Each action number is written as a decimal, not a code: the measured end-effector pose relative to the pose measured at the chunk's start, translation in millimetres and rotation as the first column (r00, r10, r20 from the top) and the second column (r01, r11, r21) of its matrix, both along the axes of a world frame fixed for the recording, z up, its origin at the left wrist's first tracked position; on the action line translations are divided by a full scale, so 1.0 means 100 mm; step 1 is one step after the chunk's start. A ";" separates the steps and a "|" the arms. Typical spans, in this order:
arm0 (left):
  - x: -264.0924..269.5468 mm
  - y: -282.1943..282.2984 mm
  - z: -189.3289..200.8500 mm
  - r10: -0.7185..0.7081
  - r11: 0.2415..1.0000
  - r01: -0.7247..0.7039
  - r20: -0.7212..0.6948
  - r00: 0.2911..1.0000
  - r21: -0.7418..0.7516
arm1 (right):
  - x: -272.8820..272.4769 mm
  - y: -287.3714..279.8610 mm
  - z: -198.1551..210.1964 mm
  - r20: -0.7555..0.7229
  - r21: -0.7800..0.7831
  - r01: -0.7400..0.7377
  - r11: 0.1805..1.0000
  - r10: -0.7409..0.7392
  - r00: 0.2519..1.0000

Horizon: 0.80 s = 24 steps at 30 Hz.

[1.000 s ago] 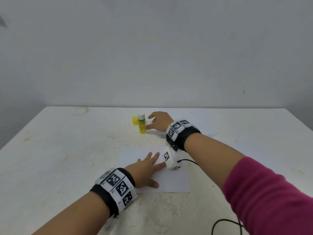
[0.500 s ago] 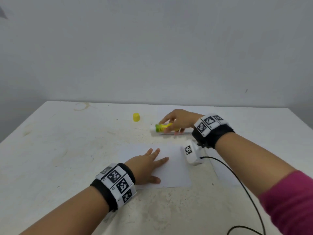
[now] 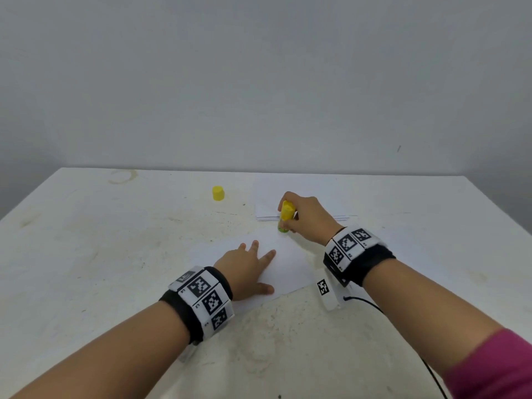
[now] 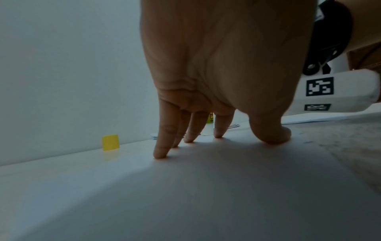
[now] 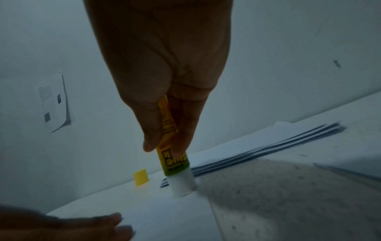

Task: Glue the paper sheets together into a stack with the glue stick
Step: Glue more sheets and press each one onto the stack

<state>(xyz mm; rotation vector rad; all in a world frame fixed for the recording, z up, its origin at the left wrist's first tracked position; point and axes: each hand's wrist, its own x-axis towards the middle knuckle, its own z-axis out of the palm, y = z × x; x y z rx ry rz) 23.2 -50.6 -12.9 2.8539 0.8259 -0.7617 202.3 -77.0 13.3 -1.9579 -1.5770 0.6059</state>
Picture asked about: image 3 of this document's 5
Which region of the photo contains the person's right hand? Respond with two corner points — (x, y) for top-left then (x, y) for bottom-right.
(278, 192), (344, 246)

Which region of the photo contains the person's left hand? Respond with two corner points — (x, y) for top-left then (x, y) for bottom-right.
(213, 240), (277, 300)

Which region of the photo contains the yellow glue stick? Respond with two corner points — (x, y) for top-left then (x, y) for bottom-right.
(278, 201), (298, 234)

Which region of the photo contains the glued white paper sheet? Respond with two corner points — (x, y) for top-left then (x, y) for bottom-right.
(252, 174), (350, 223)
(193, 232), (335, 306)

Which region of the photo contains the person's right forearm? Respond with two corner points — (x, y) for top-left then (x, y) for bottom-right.
(362, 260), (508, 383)

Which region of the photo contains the person's left forearm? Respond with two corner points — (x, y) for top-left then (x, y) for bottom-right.
(12, 301), (192, 399)

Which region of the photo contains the black marker wristband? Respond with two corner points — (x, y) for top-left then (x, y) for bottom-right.
(158, 265), (236, 345)
(323, 226), (397, 288)

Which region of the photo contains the pink sleeve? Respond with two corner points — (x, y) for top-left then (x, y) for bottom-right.
(442, 328), (532, 399)

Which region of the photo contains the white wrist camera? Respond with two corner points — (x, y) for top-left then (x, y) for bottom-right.
(178, 340), (201, 364)
(314, 277), (344, 311)

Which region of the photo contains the black cable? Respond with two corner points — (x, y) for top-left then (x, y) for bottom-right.
(342, 293), (450, 399)

